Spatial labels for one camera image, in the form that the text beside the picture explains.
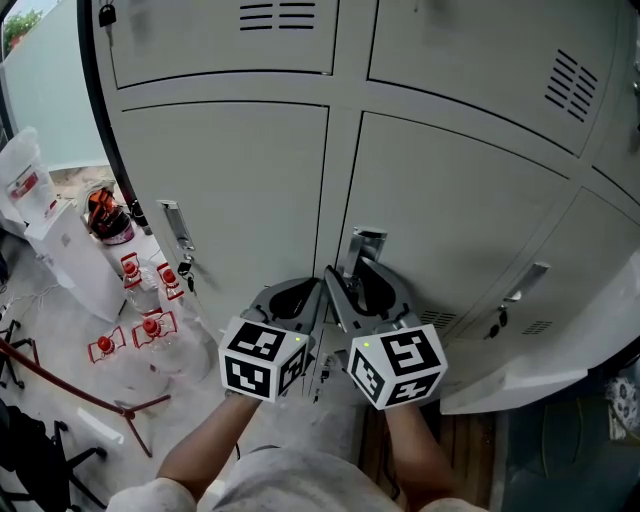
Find orange and black bag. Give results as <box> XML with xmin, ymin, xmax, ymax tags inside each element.
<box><xmin>79</xmin><ymin>179</ymin><xmax>137</xmax><ymax>247</ymax></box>

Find green plants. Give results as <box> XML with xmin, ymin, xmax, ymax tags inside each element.
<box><xmin>2</xmin><ymin>8</ymin><xmax>45</xmax><ymax>56</ymax></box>

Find thin white cable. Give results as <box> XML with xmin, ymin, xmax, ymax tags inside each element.
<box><xmin>0</xmin><ymin>282</ymin><xmax>61</xmax><ymax>321</ymax></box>

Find person's right forearm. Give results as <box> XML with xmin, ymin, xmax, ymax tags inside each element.
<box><xmin>383</xmin><ymin>401</ymin><xmax>464</xmax><ymax>507</ymax></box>

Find black key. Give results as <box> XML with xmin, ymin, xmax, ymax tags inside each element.
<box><xmin>487</xmin><ymin>307</ymin><xmax>510</xmax><ymax>340</ymax></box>

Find white cardboard box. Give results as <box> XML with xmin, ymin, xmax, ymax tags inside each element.
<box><xmin>23</xmin><ymin>199</ymin><xmax>127</xmax><ymax>324</ymax></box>

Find grey metal locker cabinet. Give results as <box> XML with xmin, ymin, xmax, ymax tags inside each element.
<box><xmin>77</xmin><ymin>0</ymin><xmax>640</xmax><ymax>416</ymax></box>

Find person's white shirt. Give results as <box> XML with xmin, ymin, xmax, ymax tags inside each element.
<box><xmin>105</xmin><ymin>446</ymin><xmax>489</xmax><ymax>512</ymax></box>

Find grey vented locker door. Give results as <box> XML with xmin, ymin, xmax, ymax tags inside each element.
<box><xmin>107</xmin><ymin>0</ymin><xmax>340</xmax><ymax>90</ymax></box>
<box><xmin>367</xmin><ymin>0</ymin><xmax>624</xmax><ymax>159</ymax></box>

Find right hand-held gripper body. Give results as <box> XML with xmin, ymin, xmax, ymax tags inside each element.
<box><xmin>335</xmin><ymin>307</ymin><xmax>449</xmax><ymax>411</ymax></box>

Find clear plastic bag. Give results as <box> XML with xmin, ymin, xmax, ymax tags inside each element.
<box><xmin>0</xmin><ymin>125</ymin><xmax>59</xmax><ymax>226</ymax></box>

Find person's left forearm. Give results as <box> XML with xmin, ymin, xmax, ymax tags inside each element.
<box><xmin>157</xmin><ymin>392</ymin><xmax>262</xmax><ymax>501</ymax></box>

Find red metal stand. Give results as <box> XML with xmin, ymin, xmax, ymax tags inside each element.
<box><xmin>0</xmin><ymin>337</ymin><xmax>173</xmax><ymax>459</ymax></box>

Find bunch of black keys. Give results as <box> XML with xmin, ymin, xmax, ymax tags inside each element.
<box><xmin>176</xmin><ymin>253</ymin><xmax>197</xmax><ymax>294</ymax></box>

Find black office chair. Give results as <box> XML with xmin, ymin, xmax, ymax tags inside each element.
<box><xmin>0</xmin><ymin>397</ymin><xmax>109</xmax><ymax>512</ymax></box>

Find black office chair base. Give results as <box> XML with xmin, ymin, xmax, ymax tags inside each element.
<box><xmin>0</xmin><ymin>319</ymin><xmax>41</xmax><ymax>391</ymax></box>

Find dark teal bin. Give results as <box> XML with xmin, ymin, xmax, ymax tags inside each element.
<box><xmin>502</xmin><ymin>389</ymin><xmax>640</xmax><ymax>512</ymax></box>

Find white flat strip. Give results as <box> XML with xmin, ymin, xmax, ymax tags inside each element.
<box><xmin>76</xmin><ymin>406</ymin><xmax>125</xmax><ymax>446</ymax></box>

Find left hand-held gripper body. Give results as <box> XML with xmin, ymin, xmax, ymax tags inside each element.
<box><xmin>218</xmin><ymin>305</ymin><xmax>317</xmax><ymax>404</ymax></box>

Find patterned white cloth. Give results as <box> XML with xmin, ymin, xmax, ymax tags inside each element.
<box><xmin>604</xmin><ymin>374</ymin><xmax>640</xmax><ymax>441</ymax></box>

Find red cap water bottle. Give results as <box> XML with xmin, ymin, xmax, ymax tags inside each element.
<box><xmin>119</xmin><ymin>252</ymin><xmax>162</xmax><ymax>316</ymax></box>
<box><xmin>131</xmin><ymin>310</ymin><xmax>211</xmax><ymax>384</ymax></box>
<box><xmin>156</xmin><ymin>261</ymin><xmax>194</xmax><ymax>321</ymax></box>
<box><xmin>87</xmin><ymin>325</ymin><xmax>174</xmax><ymax>396</ymax></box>

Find metal locker door handle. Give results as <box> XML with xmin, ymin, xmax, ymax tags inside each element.
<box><xmin>342</xmin><ymin>226</ymin><xmax>389</xmax><ymax>282</ymax></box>
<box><xmin>156</xmin><ymin>199</ymin><xmax>197</xmax><ymax>253</ymax></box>
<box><xmin>502</xmin><ymin>261</ymin><xmax>551</xmax><ymax>304</ymax></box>

